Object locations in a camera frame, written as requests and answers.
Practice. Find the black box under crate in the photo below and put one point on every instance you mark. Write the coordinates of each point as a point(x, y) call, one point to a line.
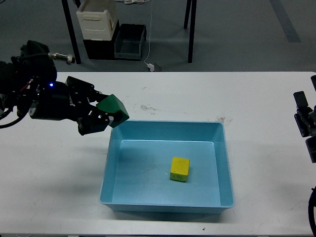
point(101, 49)

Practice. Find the black table leg left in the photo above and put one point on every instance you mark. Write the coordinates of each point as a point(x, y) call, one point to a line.
point(71, 31)

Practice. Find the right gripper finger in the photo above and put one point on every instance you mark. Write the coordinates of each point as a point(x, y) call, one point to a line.
point(313, 79)
point(305, 116)

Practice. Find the dark grey storage bin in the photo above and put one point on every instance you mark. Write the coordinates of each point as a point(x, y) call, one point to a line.
point(129, 42)

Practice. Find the light blue plastic tray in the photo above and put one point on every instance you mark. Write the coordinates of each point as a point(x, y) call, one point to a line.
point(137, 169)

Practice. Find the yellow wooden block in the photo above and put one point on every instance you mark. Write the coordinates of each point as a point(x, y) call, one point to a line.
point(179, 170)

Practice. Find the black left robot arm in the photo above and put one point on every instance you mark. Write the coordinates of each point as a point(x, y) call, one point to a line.
point(28, 85)

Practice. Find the black table leg right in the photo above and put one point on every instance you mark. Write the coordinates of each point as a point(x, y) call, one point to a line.
point(189, 23)

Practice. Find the green wooden block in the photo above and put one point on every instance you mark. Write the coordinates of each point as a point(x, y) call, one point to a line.
point(115, 109)

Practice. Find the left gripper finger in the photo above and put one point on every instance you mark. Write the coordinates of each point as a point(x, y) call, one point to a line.
point(93, 122)
point(83, 91)

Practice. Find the black table leg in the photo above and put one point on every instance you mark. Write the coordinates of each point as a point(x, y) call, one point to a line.
point(71, 31)
point(189, 23)

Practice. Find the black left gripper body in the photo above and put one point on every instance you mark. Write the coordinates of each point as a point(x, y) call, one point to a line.
point(57, 101)

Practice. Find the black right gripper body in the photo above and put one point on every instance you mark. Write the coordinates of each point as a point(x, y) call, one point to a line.
point(311, 147)

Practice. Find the cream plastic crate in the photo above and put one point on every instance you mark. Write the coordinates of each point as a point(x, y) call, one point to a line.
point(97, 19)

